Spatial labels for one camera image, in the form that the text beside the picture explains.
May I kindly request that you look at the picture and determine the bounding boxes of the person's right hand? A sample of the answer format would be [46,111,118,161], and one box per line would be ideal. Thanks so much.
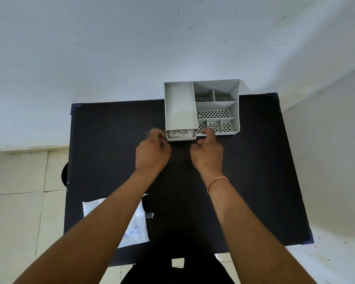
[190,128,225,177]

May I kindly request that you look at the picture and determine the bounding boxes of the person's left hand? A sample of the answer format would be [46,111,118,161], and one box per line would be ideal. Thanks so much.
[135,128,173,175]

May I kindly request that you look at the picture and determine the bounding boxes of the grey organizer drawer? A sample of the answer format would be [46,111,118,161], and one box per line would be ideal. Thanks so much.
[166,129,197,142]

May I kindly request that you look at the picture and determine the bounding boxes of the person's left forearm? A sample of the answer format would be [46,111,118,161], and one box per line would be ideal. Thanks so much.
[13,169,165,284]

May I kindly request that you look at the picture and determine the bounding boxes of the person's right forearm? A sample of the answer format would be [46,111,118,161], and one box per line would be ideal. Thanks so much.
[200,172,316,284]

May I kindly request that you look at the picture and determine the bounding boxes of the white cotton pads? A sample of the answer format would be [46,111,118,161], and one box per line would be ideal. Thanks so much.
[168,130,194,139]

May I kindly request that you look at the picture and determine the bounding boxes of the grey plastic compartment organizer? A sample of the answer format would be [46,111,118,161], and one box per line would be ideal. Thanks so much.
[164,80,241,136]

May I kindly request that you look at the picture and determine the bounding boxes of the orange wrist thread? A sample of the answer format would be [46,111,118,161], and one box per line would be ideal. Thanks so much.
[207,176,230,195]

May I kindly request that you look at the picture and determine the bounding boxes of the white plastic packet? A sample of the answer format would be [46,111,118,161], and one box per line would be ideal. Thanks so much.
[82,198,151,249]

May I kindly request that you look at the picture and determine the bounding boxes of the person's black clothing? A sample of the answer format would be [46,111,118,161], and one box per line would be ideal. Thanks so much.
[121,254,235,284]

